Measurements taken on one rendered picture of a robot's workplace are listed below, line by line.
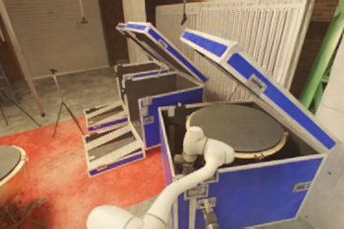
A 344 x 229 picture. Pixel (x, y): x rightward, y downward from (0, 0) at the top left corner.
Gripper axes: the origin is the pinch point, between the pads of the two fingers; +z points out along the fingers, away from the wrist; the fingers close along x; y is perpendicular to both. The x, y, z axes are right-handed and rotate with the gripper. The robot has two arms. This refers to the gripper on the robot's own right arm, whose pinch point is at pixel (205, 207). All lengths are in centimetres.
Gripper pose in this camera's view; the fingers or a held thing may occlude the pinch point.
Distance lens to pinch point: 137.4
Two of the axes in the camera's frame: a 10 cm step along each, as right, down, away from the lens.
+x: -0.3, -8.8, -4.8
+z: -1.5, -4.7, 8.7
